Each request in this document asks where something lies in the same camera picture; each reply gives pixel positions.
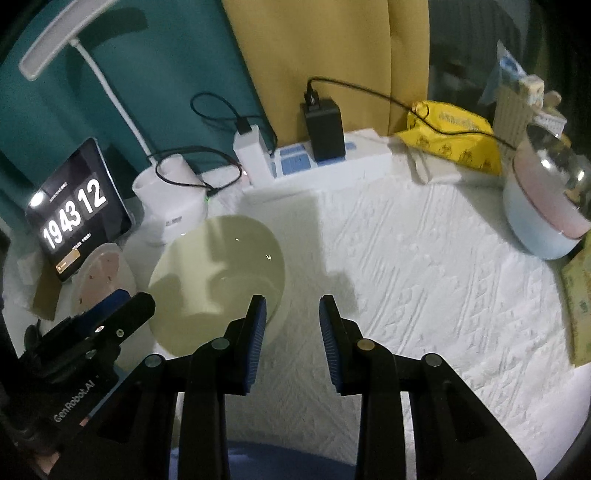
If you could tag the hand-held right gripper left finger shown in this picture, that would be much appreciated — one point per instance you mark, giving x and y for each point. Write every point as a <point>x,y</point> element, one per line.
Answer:
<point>257,332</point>

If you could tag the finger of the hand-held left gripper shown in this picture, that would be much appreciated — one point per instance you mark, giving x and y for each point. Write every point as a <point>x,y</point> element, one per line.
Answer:
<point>136,311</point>
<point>104,307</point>

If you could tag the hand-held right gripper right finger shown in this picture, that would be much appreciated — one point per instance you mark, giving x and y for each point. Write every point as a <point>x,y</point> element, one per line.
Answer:
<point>328,332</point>

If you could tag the pink speckled bowl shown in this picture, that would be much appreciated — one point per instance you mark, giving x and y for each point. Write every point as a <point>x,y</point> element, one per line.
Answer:
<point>101,272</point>

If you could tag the cream bowl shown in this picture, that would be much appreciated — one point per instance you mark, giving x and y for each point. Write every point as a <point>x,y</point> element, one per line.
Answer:
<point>207,277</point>

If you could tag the cardboard box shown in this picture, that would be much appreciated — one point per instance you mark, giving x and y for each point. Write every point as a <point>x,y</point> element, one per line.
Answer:
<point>46,295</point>

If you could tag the tablet with clock display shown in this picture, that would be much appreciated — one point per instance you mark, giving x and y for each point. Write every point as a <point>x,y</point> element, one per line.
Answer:
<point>78,207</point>

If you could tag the white desk lamp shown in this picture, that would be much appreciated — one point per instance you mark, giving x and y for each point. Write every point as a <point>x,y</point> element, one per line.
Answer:
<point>166,203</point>

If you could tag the white quilted tablecloth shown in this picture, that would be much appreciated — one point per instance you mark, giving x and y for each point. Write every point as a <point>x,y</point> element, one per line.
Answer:
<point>438,277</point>

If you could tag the white charger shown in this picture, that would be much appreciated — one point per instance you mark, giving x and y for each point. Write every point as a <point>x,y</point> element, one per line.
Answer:
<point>249,157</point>

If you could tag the white power strip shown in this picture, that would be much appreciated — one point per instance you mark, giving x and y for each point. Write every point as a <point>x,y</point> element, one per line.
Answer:
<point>360,157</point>

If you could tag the white flat packet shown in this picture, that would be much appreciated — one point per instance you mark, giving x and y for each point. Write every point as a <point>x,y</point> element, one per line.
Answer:
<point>434,168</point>

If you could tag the black charger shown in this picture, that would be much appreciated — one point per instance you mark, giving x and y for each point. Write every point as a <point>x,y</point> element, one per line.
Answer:
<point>325,131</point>

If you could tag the yellow bag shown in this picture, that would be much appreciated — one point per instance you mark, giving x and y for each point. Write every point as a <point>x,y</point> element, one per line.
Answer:
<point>461,138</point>

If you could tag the yellow tissue pack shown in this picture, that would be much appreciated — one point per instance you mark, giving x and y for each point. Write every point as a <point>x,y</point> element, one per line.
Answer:
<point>579,314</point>

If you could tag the teal curtain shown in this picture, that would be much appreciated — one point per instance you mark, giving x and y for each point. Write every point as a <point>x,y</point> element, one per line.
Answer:
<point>184,55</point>

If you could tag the white woven basket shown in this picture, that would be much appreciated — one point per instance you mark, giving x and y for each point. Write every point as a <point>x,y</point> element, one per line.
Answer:
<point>508,115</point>

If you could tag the metal bowl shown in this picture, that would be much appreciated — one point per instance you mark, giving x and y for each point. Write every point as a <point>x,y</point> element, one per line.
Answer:
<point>554,161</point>

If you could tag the yellow curtain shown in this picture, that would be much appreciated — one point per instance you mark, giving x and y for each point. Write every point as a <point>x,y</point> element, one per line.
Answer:
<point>346,46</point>

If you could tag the pale yellow box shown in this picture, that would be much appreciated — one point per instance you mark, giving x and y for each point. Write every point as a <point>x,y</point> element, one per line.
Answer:
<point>531,90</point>

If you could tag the blue white packet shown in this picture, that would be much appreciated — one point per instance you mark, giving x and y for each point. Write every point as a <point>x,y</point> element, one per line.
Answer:
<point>505,69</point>

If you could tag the glass window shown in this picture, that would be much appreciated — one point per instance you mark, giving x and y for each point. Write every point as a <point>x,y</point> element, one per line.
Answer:
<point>475,27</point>

